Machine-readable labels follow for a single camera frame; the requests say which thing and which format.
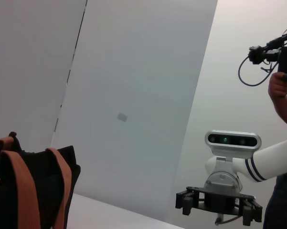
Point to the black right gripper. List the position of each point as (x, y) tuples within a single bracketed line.
[(219, 199)]

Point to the person forearm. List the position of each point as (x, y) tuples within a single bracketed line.
[(286, 112)]

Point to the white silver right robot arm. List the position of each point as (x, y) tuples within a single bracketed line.
[(272, 164)]

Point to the person hand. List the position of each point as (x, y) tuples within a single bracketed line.
[(277, 87)]

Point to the person torso dark clothing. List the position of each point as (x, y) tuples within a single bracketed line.
[(284, 202)]

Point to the grey wall sticker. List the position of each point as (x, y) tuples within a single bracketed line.
[(122, 117)]

